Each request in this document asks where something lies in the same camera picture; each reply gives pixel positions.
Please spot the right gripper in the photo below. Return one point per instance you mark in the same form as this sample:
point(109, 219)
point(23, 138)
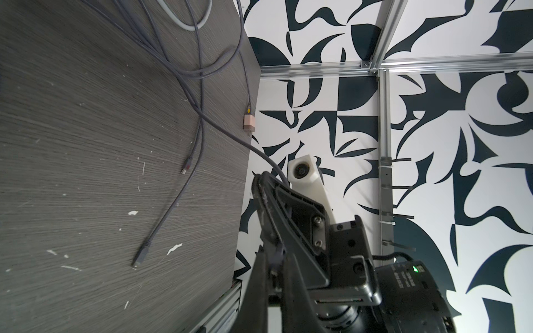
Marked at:
point(334, 258)

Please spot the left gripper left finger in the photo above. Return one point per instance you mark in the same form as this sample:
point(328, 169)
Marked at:
point(253, 314)

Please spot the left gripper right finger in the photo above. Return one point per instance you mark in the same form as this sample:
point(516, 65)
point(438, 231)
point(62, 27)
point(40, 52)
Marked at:
point(298, 314)

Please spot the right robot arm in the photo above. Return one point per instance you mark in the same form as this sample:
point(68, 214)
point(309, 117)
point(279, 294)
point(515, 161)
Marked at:
point(410, 298)

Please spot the black wall hook rack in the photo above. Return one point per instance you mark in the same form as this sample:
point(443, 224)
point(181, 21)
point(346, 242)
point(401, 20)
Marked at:
point(386, 213)

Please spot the dark usb cable green charger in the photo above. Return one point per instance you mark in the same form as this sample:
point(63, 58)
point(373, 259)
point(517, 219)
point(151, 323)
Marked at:
point(163, 102)

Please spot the dark usb cable pink charger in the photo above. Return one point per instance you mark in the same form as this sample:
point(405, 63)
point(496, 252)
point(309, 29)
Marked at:
point(228, 92)

